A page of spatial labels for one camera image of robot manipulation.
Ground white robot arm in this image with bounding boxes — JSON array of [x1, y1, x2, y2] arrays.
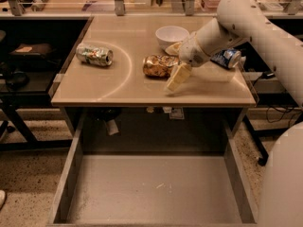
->
[[166, 0, 303, 227]]

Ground open grey top drawer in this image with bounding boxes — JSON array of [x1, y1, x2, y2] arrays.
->
[[46, 108, 258, 227]]

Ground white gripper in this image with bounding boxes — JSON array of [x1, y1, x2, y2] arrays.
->
[[165, 31, 210, 93]]

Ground beige cabinet counter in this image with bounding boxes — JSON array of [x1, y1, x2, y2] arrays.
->
[[52, 15, 255, 108]]

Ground white ceramic bowl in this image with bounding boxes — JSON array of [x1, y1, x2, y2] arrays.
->
[[155, 26, 189, 50]]

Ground blue soda can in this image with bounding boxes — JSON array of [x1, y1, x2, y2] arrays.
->
[[210, 48, 241, 69]]

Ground crushed green soda can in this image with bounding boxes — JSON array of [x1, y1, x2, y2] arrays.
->
[[76, 44, 114, 67]]

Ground crushed orange soda can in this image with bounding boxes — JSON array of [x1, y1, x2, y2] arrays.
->
[[143, 55, 179, 78]]

